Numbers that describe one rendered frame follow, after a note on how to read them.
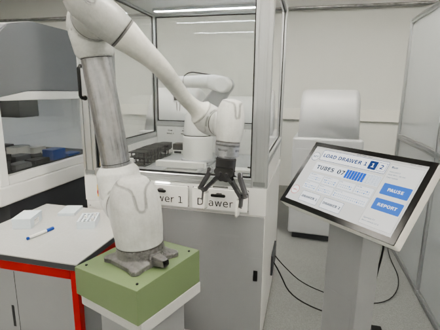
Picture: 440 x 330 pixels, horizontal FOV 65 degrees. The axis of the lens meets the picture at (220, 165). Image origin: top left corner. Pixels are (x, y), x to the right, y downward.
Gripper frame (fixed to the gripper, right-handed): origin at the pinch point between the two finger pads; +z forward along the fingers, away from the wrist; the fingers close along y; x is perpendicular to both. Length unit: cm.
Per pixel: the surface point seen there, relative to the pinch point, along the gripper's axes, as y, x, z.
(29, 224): -93, -10, 25
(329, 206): 37.2, 14.7, -6.1
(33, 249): -72, -24, 28
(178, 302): -0.1, -26.1, 25.3
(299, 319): 22, 93, 88
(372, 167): 50, 20, -22
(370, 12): 15, 363, -177
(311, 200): 30.1, 19.3, -6.0
